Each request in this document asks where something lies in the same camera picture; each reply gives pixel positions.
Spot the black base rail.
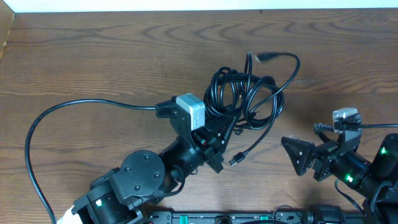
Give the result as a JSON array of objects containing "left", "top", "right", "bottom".
[{"left": 146, "top": 203, "right": 374, "bottom": 224}]

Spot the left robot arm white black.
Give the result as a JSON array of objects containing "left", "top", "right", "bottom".
[{"left": 58, "top": 100, "right": 241, "bottom": 223}]

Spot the black cable bundle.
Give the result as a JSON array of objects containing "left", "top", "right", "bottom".
[{"left": 203, "top": 51, "right": 301, "bottom": 167}]

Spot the right camera black cable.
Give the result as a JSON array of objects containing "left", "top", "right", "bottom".
[{"left": 340, "top": 123, "right": 398, "bottom": 130}]

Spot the left camera black cable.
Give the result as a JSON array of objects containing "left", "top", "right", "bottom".
[{"left": 24, "top": 98, "right": 156, "bottom": 224}]

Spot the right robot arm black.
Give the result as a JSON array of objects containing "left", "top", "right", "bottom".
[{"left": 281, "top": 108, "right": 397, "bottom": 223}]

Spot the camera black cable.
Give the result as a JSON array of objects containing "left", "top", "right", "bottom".
[
  {"left": 24, "top": 98, "right": 156, "bottom": 224},
  {"left": 340, "top": 123, "right": 398, "bottom": 130}
]

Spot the frayed right gripper finger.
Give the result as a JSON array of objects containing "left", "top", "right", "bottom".
[
  {"left": 281, "top": 137, "right": 316, "bottom": 176},
  {"left": 313, "top": 123, "right": 335, "bottom": 143}
]

